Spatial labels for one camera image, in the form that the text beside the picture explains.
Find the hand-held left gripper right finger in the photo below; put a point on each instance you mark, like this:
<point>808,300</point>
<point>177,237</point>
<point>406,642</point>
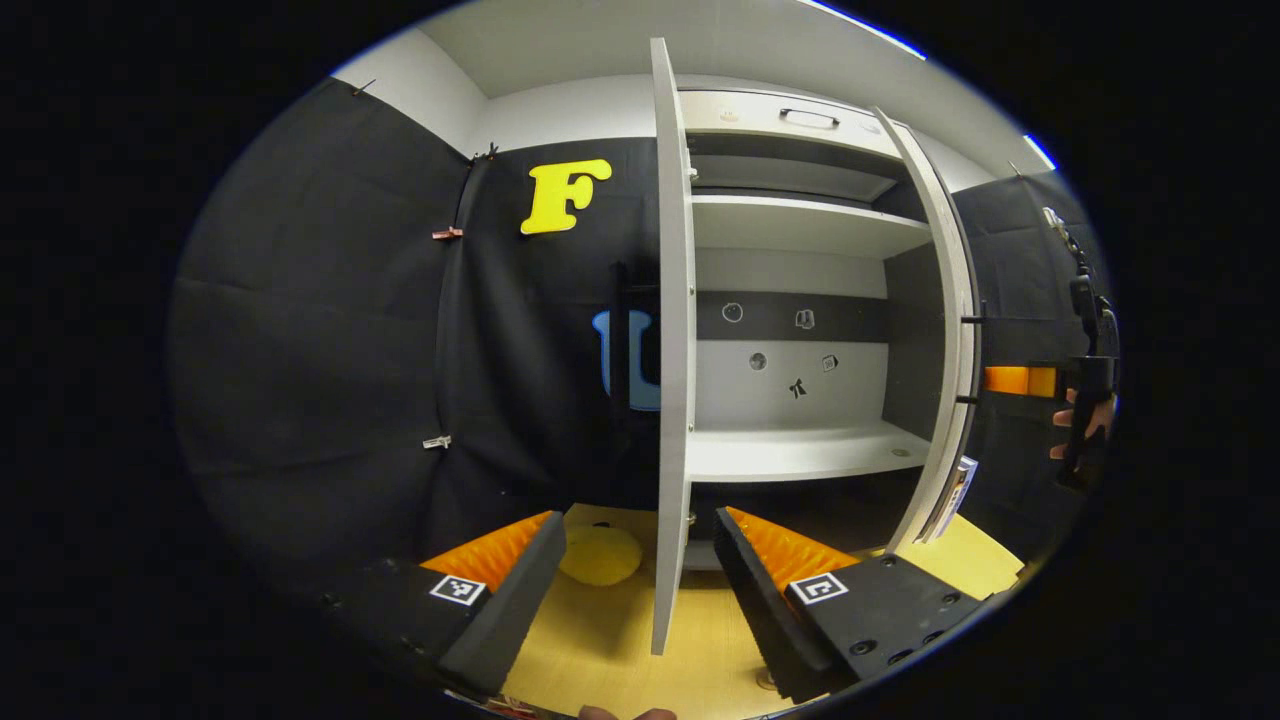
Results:
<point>760,610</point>

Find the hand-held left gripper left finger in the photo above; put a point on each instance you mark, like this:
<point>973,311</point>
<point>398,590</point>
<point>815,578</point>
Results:
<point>515,610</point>

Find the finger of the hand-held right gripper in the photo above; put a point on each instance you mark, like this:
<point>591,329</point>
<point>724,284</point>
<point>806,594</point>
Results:
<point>1010,381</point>

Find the white cabinet door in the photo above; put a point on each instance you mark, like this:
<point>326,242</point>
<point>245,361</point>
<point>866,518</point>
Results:
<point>675,350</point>
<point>950,300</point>

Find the white cabinet shelf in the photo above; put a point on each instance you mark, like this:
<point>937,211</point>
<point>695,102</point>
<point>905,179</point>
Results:
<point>800,225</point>
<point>790,455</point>

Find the white and grey cabinet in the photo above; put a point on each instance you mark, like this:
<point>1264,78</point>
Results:
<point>780,270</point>

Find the white cabinet drawer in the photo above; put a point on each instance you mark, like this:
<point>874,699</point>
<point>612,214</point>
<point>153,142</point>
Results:
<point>760,125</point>

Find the yellow plush toy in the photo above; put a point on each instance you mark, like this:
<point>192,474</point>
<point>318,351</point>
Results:
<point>600,558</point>

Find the small white box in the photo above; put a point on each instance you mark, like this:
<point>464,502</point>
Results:
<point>955,490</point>

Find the white cloth clip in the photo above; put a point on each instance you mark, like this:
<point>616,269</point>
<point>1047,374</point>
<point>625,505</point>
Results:
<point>437,442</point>

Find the black backdrop cloth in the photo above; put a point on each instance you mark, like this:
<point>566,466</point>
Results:
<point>320,350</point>

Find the long ceiling light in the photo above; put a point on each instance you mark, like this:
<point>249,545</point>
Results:
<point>900,46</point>

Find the brown cloth clip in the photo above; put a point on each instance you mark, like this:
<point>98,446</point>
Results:
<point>447,234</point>

